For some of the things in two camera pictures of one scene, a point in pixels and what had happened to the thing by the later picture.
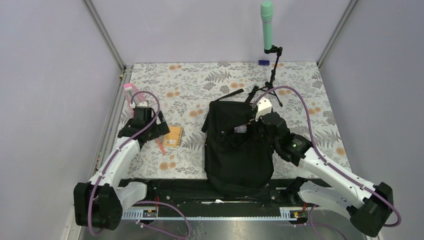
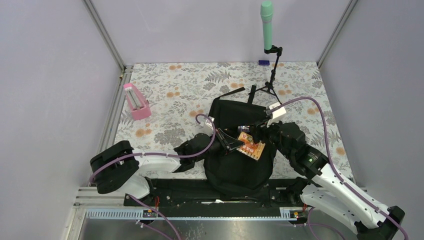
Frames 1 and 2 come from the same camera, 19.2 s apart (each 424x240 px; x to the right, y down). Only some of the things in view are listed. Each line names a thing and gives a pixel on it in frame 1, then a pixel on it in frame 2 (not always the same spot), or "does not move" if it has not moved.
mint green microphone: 266,10 does not move
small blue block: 263,62 does not move
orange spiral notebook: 173,138 → 250,147
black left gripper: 161,129 → 227,143
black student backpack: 239,151 does not move
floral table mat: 182,93 does not move
